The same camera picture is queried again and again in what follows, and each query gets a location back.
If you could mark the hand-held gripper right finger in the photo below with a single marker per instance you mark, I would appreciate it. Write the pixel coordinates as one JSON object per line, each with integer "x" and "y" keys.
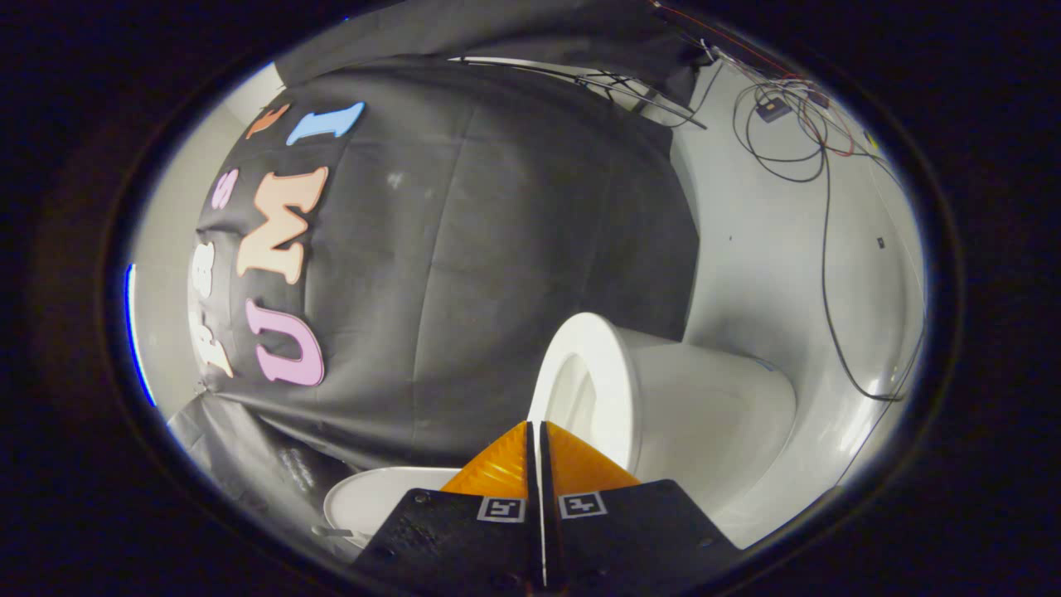
{"x": 630, "y": 531}

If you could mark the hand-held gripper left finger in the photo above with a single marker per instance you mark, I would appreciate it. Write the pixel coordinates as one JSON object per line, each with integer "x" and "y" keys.
{"x": 464, "y": 531}

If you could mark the white toilet lid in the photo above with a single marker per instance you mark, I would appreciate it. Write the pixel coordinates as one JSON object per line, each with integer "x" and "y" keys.
{"x": 373, "y": 502}

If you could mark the white toilet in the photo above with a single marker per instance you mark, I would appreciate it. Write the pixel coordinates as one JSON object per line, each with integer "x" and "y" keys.
{"x": 704, "y": 414}

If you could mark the black backdrop cloth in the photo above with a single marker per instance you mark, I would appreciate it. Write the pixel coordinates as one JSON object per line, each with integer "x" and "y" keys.
{"x": 497, "y": 249}

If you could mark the small black box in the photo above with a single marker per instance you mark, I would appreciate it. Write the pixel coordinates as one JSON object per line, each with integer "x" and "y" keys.
{"x": 772, "y": 109}

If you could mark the black tripod stand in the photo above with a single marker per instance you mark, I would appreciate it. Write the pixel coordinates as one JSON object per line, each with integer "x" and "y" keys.
{"x": 597, "y": 81}

